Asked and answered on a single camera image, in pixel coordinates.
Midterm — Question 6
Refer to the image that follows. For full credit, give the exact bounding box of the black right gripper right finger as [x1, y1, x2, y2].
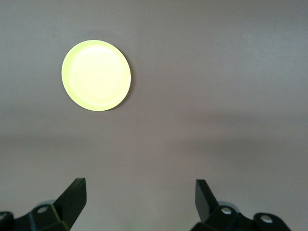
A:
[192, 179, 292, 231]

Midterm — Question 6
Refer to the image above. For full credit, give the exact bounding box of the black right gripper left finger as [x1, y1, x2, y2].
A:
[0, 178, 87, 231]

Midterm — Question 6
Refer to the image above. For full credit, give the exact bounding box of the yellow round plate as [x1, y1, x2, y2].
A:
[61, 39, 132, 112]

